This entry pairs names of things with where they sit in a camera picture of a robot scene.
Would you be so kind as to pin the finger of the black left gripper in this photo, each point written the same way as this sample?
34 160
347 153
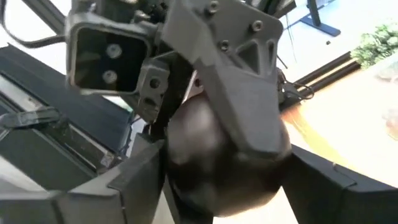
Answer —
242 93
155 90

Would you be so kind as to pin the black plum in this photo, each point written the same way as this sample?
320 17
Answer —
211 174

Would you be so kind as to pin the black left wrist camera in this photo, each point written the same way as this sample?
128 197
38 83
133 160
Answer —
105 56

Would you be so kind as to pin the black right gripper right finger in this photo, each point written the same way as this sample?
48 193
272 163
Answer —
335 196

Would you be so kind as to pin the clear plastic bin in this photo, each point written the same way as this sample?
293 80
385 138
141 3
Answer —
388 71

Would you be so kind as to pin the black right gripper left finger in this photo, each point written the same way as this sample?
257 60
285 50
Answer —
93 205

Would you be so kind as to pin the black floor stand base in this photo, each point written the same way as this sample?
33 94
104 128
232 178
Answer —
317 21

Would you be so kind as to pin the green potted plant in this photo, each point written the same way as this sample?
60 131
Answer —
377 43

